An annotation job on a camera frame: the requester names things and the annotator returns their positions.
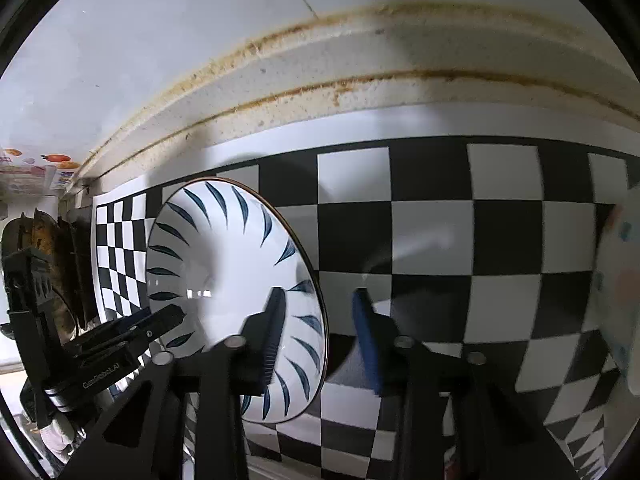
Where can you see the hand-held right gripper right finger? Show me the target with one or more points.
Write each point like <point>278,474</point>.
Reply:
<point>367,340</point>

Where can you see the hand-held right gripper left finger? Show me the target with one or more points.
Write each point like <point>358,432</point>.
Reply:
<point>272,330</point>

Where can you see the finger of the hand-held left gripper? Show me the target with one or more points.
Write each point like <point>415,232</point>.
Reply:
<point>110,345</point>
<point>160,317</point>

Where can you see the white plate blue leaf pattern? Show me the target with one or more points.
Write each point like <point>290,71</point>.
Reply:
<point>225,260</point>

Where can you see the white pastel spotted bowl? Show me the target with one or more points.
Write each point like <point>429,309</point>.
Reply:
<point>620,300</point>

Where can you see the black wok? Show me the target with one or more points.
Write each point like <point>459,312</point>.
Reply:
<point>42,232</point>

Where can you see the black white checkered mat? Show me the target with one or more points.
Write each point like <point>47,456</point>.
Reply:
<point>430,230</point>

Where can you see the colourful wall sticker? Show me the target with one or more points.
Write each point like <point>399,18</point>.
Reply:
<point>35,170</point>

